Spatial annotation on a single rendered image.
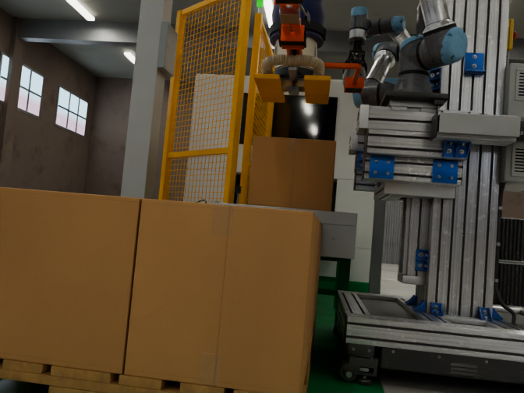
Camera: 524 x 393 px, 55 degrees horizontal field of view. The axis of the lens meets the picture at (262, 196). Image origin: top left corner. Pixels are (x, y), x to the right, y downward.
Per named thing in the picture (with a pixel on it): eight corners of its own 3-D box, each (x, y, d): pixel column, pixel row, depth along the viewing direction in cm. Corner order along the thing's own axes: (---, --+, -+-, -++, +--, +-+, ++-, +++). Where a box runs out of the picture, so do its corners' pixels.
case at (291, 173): (260, 221, 303) (265, 154, 306) (327, 227, 299) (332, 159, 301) (246, 217, 244) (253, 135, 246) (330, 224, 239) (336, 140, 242)
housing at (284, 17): (279, 23, 166) (280, 10, 166) (300, 24, 165) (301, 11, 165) (277, 14, 159) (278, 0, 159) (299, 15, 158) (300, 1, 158)
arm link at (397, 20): (424, 63, 273) (401, 33, 231) (404, 65, 279) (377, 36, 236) (426, 41, 273) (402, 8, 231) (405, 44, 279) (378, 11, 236)
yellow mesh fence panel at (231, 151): (143, 288, 373) (171, 11, 387) (155, 288, 380) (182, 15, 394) (218, 308, 311) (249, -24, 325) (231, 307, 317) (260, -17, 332)
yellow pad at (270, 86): (262, 102, 225) (263, 91, 226) (285, 103, 224) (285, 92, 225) (253, 78, 192) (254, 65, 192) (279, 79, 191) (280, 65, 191)
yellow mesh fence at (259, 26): (251, 282, 476) (270, 64, 490) (261, 284, 474) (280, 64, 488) (225, 297, 360) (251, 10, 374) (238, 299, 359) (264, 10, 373)
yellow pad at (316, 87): (305, 104, 223) (306, 92, 224) (327, 104, 222) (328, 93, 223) (303, 79, 190) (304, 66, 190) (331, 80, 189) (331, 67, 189)
